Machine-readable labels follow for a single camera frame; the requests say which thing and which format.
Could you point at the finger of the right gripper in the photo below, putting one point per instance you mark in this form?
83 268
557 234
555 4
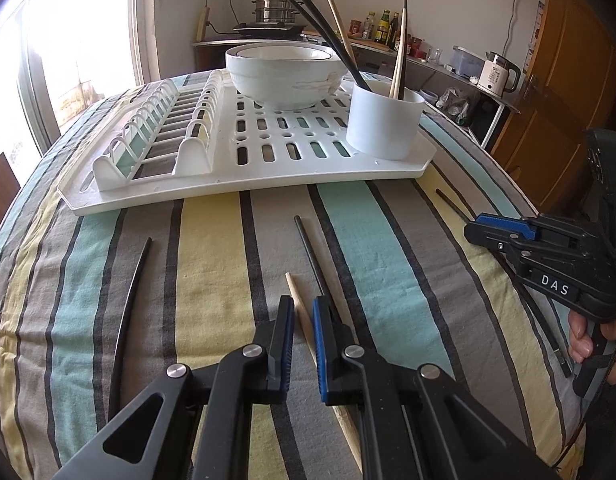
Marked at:
493 239
519 226

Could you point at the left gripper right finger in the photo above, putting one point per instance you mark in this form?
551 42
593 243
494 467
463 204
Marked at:
403 433

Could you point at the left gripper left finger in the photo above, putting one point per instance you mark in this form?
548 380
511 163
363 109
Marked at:
257 373

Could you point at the person right hand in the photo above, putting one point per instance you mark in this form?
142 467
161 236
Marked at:
581 346

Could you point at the wooden door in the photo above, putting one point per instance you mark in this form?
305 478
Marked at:
569 88

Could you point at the white electric kettle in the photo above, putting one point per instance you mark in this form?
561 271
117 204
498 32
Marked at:
499 75

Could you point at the white utensil cup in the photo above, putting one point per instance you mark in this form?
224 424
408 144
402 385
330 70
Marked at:
381 126

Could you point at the striped tablecloth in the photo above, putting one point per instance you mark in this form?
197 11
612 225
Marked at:
210 269

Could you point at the white plastic dish rack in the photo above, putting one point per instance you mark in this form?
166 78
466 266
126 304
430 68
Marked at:
205 138

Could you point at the large white bowl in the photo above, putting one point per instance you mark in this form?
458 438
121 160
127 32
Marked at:
285 85

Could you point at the inner white bowl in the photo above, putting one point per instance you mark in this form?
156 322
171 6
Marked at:
284 52

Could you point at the steel steamer pot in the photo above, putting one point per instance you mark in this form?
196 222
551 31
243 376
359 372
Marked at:
274 12

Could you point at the black induction cooker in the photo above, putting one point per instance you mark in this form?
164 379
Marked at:
269 30

